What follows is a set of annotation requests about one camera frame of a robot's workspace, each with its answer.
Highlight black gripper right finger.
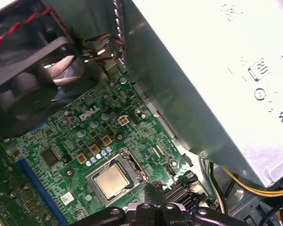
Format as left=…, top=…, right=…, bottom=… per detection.
left=155, top=182, right=250, bottom=226

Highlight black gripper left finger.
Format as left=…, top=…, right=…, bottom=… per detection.
left=83, top=183, right=158, bottom=226

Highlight silver CPU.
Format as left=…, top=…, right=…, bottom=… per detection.
left=94, top=164, right=130, bottom=198

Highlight metal socket cover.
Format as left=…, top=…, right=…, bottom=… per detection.
left=86, top=150, right=149, bottom=202

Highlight CPU socket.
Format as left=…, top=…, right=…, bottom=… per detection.
left=86, top=147, right=149, bottom=202

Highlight green motherboard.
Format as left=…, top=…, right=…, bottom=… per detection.
left=0, top=63, right=217, bottom=226

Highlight blue expansion slot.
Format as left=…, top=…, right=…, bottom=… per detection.
left=16, top=159, right=68, bottom=226

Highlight graphics card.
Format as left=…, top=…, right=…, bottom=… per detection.
left=0, top=141, right=62, bottom=226

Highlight grey power supply unit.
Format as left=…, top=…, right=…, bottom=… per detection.
left=122, top=0, right=283, bottom=189

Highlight black case fan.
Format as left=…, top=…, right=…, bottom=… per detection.
left=0, top=35, right=85, bottom=139

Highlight black open PC case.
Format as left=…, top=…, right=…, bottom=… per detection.
left=0, top=0, right=283, bottom=226

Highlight yellow wire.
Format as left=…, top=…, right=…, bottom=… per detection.
left=223, top=167, right=283, bottom=198

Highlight multicoloured fan wires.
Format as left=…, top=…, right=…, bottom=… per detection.
left=81, top=34, right=127, bottom=63

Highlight red black twisted wire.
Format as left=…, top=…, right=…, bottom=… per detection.
left=0, top=7, right=51, bottom=51

